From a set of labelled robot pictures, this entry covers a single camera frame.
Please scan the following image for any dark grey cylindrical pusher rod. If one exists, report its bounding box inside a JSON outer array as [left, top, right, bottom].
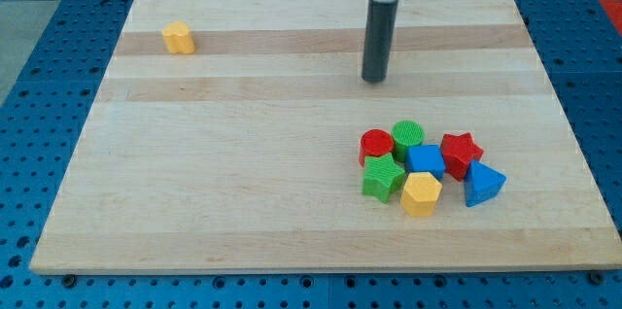
[[362, 0, 398, 84]]

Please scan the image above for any yellow heart block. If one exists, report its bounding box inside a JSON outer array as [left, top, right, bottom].
[[161, 21, 195, 54]]

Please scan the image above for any green cylinder block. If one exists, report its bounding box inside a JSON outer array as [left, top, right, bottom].
[[391, 120, 425, 162]]

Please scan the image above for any red cylinder block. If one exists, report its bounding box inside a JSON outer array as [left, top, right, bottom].
[[359, 128, 395, 167]]

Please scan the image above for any blue cube block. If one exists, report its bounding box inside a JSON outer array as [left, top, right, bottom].
[[404, 144, 446, 181]]

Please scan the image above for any red star block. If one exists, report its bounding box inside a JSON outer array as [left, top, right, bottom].
[[440, 132, 484, 181]]

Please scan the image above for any green star block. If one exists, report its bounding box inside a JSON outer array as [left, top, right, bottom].
[[362, 154, 405, 204]]

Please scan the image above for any yellow hexagon block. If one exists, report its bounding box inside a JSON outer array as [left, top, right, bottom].
[[400, 172, 442, 217]]

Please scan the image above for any light wooden board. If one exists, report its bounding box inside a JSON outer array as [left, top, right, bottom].
[[30, 0, 621, 275]]

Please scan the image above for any blue triangle block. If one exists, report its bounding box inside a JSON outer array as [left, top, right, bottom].
[[464, 160, 506, 207]]

